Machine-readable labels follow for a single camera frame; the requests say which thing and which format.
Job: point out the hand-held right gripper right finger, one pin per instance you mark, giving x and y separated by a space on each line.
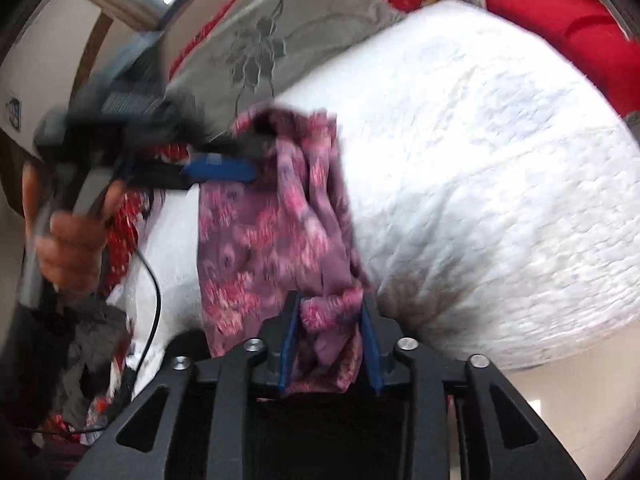
372 355

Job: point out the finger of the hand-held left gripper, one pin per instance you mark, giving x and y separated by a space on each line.
245 145
225 169

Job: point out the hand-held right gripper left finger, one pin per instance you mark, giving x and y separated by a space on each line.
289 347

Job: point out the purple floral shirt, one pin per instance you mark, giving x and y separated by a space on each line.
260 240

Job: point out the person's left forearm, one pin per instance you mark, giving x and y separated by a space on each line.
35 350

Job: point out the person's left hand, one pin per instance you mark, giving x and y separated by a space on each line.
75 245

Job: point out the white board with blue sticker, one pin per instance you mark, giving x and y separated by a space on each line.
12 105

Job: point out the grey floral pillow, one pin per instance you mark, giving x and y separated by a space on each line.
280 25

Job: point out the grey cloth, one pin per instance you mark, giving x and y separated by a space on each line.
97 340

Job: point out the white quilted mattress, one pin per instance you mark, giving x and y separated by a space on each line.
475 160

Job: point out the plain red cloth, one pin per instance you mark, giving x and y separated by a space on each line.
575 30

